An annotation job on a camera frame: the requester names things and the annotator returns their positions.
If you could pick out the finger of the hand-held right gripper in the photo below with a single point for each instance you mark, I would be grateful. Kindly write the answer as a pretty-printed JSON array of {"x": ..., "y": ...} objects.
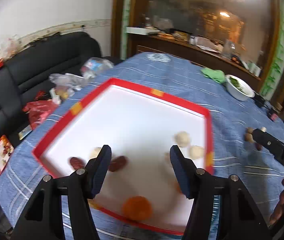
[{"x": 269, "y": 143}]

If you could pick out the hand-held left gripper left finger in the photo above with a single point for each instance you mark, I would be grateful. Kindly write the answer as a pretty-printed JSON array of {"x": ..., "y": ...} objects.
[{"x": 102, "y": 170}]

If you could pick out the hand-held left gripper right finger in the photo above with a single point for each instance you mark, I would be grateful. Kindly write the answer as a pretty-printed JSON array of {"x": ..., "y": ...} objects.
[{"x": 180, "y": 170}]

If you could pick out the red jujube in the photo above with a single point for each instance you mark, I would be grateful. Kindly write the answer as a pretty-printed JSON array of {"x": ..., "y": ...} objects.
[
  {"x": 258, "y": 147},
  {"x": 76, "y": 162},
  {"x": 118, "y": 163}
]

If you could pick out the brown longan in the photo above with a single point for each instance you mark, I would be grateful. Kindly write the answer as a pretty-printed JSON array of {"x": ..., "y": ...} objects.
[
  {"x": 249, "y": 130},
  {"x": 248, "y": 138}
]

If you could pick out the red shallow cardboard box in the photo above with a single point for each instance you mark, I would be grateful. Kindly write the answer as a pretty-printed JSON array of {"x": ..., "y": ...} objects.
[{"x": 137, "y": 120}]

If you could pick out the red black small device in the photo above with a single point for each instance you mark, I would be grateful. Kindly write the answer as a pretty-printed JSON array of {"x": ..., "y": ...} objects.
[{"x": 273, "y": 116}]

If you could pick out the white bowl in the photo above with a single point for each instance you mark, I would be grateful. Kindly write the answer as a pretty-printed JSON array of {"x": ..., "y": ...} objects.
[{"x": 241, "y": 93}]

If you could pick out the leafy greens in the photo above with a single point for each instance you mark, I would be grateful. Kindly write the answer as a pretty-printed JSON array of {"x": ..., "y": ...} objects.
[{"x": 236, "y": 82}]

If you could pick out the blue plaid tablecloth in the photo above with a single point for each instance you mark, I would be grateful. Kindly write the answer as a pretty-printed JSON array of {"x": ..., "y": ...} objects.
[{"x": 182, "y": 90}]

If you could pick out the small colourful card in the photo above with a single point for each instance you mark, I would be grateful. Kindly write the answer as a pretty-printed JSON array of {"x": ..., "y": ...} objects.
[{"x": 24, "y": 133}]

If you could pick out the small snack packet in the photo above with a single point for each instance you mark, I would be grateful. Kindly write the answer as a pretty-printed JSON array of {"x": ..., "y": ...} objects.
[{"x": 60, "y": 94}]

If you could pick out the red plastic bag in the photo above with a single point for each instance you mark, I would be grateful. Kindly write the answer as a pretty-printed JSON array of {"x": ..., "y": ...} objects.
[{"x": 39, "y": 110}]

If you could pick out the green cloth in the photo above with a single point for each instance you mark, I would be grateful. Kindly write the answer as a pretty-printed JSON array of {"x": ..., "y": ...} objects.
[{"x": 213, "y": 75}]

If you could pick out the clear plastic bag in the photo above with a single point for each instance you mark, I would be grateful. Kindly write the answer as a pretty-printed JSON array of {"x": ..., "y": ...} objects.
[{"x": 65, "y": 80}]

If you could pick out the red picture box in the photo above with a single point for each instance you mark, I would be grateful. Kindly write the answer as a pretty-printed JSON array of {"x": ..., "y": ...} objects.
[{"x": 1, "y": 152}]

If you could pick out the glass pitcher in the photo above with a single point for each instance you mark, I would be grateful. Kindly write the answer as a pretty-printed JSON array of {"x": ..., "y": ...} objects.
[{"x": 228, "y": 48}]

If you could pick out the plastic bag with blue print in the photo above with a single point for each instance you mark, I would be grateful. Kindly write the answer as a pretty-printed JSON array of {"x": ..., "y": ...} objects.
[{"x": 97, "y": 66}]

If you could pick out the wooden sideboard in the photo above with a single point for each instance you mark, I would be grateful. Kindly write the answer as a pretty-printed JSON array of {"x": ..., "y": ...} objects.
[{"x": 172, "y": 52}]

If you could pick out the black sofa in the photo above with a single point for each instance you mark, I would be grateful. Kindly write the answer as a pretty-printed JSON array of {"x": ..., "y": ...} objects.
[{"x": 44, "y": 60}]

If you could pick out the white flat box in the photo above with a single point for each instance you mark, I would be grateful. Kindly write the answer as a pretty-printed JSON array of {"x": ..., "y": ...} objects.
[{"x": 142, "y": 30}]

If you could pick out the wooden framed glass partition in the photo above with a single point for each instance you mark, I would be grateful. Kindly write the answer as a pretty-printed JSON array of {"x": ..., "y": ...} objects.
[{"x": 118, "y": 5}]

